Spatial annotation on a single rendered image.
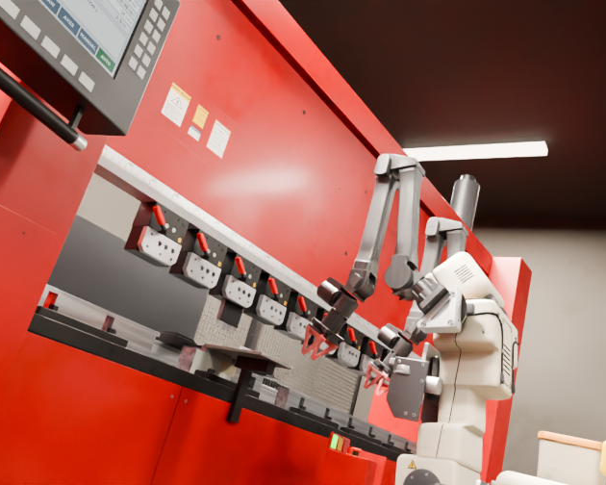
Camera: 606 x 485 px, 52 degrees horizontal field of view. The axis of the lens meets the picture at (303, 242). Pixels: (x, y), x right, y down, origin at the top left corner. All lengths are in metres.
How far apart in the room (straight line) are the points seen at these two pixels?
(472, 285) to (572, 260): 4.40
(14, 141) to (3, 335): 0.43
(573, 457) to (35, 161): 1.40
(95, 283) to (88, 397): 0.83
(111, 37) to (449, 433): 1.22
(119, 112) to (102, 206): 3.11
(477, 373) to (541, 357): 4.18
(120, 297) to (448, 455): 1.47
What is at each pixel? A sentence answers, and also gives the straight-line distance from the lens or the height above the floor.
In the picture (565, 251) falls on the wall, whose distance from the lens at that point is 6.20.
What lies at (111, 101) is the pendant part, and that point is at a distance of 1.35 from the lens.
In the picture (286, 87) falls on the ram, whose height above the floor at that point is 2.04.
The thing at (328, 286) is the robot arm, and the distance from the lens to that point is 1.81.
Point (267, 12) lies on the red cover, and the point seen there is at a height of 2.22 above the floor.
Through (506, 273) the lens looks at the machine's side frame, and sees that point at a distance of 4.28.
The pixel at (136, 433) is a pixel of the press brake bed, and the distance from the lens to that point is 1.91.
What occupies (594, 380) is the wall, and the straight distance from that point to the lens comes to 5.79.
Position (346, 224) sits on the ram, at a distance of 2.81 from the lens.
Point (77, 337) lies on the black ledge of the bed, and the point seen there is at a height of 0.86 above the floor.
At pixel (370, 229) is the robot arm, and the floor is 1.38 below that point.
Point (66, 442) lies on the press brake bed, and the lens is 1.78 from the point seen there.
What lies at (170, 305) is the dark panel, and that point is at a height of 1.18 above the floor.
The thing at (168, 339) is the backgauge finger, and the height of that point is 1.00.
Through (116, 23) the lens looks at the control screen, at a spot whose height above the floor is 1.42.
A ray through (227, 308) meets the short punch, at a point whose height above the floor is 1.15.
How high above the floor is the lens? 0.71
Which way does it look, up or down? 19 degrees up
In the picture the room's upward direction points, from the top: 16 degrees clockwise
